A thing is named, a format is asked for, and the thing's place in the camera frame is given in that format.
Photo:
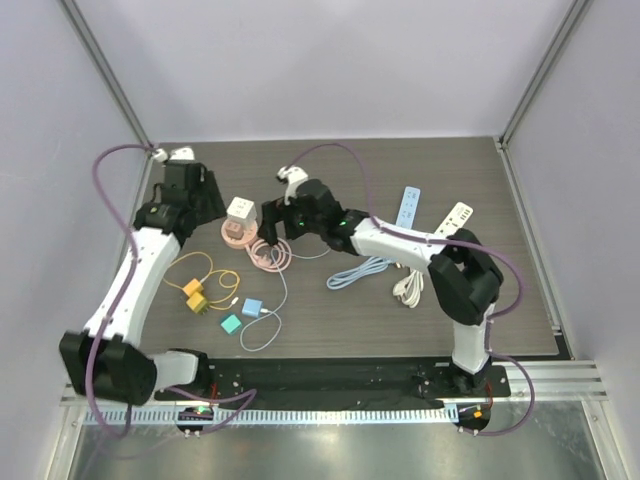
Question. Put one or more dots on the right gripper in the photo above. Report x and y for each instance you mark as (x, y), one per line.
(279, 213)

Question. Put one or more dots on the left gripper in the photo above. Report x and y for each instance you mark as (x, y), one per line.
(214, 208)

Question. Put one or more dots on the white cube adapter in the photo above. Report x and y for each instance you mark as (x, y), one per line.
(242, 211)

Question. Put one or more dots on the pink dual USB adapter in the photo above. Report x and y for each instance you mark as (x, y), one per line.
(233, 230)

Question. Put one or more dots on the pink round socket base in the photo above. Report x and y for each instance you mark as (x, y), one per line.
(250, 245)

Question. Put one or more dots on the blue charger with white cable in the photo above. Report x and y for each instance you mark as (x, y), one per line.
(257, 311)

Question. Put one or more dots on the yellow dual USB adapter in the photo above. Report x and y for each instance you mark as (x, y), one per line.
(198, 303)

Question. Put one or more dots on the green plug adapter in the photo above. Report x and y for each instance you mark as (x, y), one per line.
(231, 324)

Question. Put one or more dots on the blue power strip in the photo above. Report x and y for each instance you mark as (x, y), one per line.
(375, 265)

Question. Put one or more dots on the white power strip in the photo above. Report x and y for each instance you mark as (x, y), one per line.
(409, 289)

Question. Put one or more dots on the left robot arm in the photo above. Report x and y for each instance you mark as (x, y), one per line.
(103, 360)

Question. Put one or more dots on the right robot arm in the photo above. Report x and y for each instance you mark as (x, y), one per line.
(465, 279)

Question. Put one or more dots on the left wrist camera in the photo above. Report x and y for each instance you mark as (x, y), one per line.
(183, 154)

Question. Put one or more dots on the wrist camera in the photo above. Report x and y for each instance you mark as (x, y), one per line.
(292, 177)
(183, 154)

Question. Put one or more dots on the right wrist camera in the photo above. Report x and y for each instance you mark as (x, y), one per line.
(292, 177)

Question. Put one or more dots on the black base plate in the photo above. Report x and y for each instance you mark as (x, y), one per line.
(429, 377)

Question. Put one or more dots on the white cable duct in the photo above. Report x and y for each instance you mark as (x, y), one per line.
(200, 415)

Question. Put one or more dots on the aluminium frame rail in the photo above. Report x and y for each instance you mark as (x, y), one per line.
(553, 380)

